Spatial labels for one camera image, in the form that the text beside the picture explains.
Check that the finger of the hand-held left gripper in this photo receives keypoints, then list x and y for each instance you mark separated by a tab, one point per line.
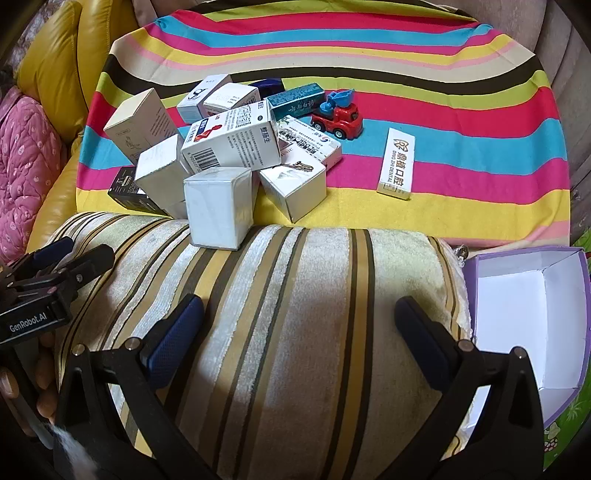
90	263
51	251

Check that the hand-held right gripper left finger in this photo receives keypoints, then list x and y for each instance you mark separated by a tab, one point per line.
175	341

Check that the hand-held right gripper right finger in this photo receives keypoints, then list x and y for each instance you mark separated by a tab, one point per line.
425	346

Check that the purple cardboard box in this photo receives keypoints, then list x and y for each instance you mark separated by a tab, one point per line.
508	314

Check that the glossy white tall box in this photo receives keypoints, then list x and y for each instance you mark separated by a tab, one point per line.
159	170

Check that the large white box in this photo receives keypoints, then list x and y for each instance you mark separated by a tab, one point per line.
217	207

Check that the tall matte white box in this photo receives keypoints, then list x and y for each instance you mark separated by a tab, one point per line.
138	115

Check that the white medicine box with barcode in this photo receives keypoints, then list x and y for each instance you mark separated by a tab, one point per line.
231	141

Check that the white and gold long box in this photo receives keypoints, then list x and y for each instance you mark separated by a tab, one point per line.
397	161

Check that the white box with gold ornament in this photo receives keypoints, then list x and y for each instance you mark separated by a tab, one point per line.
295	194

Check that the white box with black logo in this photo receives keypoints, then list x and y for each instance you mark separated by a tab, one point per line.
198	94

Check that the small white box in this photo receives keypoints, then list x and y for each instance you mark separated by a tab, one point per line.
231	97

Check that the white box with green print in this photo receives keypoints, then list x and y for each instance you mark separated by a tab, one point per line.
309	141

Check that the red toy truck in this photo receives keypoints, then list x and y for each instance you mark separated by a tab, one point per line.
339	117

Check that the dark blue box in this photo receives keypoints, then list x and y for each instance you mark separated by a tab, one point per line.
268	86

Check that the teal box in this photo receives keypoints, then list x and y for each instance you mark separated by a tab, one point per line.
295	99

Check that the person's left hand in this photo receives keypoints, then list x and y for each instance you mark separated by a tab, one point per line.
46	406

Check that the pink quilted cloth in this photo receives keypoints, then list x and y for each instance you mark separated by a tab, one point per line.
27	152

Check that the beige striped cushion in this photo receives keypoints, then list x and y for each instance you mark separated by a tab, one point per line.
286	323

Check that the yellow leather sofa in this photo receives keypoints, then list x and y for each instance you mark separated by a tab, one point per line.
55	55

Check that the colourful striped blanket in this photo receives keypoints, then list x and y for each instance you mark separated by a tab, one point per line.
415	69

